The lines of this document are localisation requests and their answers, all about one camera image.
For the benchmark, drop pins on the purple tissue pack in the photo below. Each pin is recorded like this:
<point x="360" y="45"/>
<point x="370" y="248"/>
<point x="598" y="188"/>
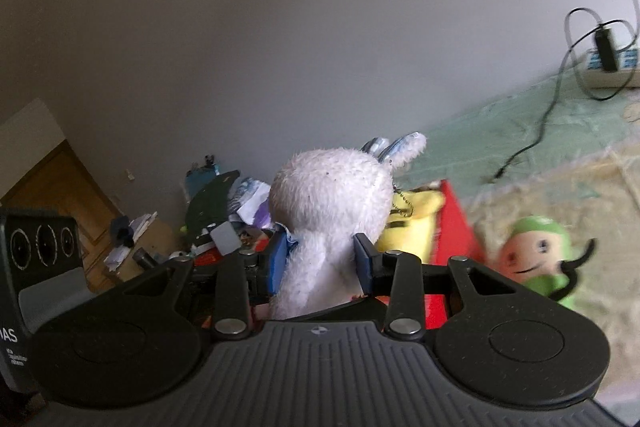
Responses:
<point x="250" y="203"/>

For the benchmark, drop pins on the green patterned bed sheet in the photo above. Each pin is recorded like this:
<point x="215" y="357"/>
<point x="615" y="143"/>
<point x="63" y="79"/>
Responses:
<point x="585" y="175"/>

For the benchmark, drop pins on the dark green cloth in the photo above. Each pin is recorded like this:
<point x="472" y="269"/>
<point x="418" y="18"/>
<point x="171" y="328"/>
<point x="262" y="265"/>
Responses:
<point x="210" y="205"/>

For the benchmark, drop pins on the green bean plush toy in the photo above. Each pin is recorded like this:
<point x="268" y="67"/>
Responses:
<point x="538" y="254"/>

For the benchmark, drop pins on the white bunny plush toy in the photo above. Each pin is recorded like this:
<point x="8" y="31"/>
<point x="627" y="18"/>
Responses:
<point x="324" y="198"/>

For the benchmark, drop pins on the yellow tiger plush toy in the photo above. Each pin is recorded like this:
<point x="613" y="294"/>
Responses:
<point x="412" y="224"/>

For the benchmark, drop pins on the red cardboard box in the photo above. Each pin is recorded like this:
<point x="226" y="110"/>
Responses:
<point x="454" y="236"/>

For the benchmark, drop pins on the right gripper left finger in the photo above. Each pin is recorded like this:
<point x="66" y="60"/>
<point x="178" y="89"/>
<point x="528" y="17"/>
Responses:
<point x="246" y="281"/>

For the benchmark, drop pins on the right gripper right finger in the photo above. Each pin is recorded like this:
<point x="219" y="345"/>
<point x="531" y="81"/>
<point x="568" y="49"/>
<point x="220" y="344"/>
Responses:
<point x="404" y="279"/>

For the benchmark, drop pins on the black charger adapter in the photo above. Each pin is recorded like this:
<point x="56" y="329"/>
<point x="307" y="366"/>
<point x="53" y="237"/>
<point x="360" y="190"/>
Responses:
<point x="606" y="49"/>

